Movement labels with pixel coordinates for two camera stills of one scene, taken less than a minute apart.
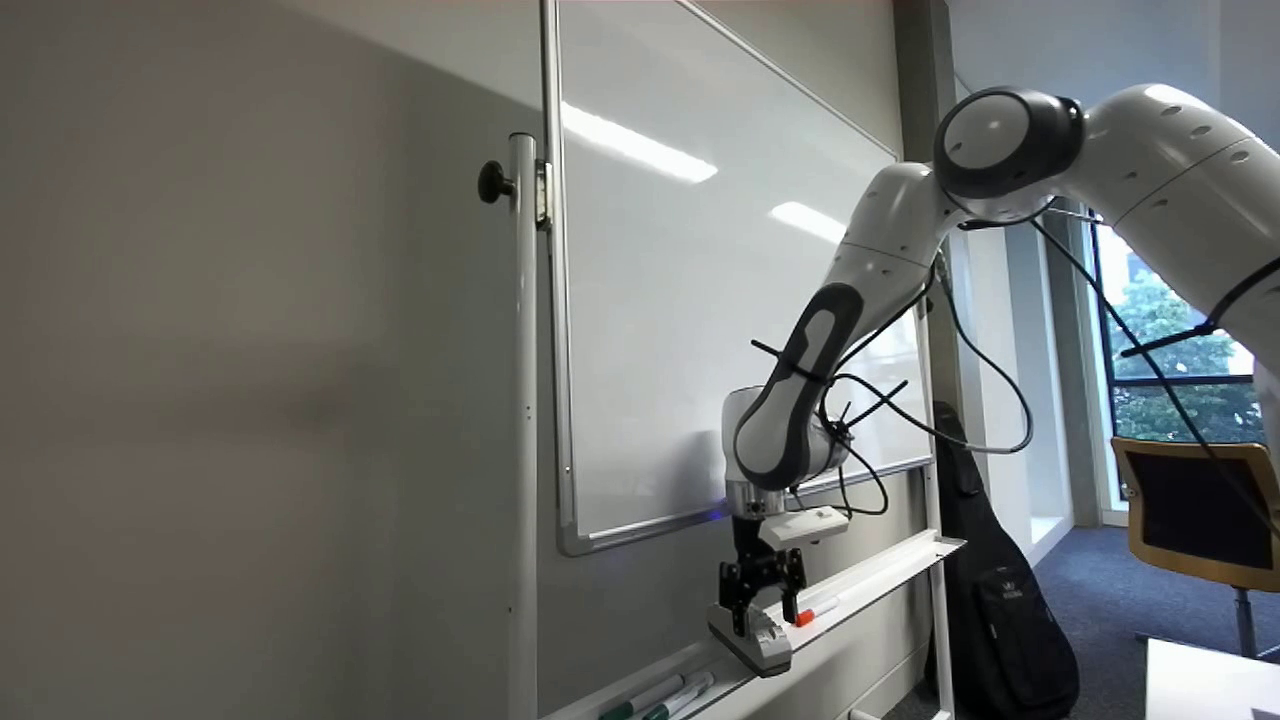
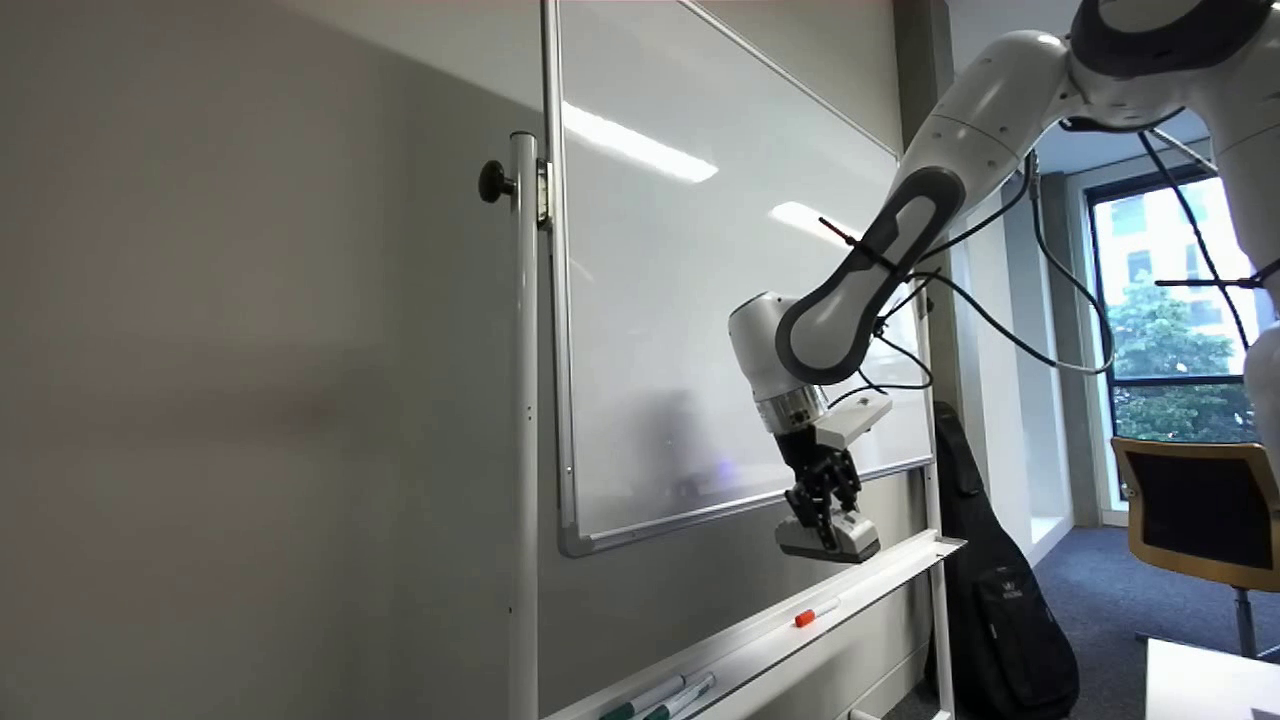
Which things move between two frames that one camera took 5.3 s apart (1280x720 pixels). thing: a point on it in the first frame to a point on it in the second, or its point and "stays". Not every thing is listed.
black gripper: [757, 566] to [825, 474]
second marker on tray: [684, 699] stays
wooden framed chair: [1209, 508] stays
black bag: [1009, 640] stays
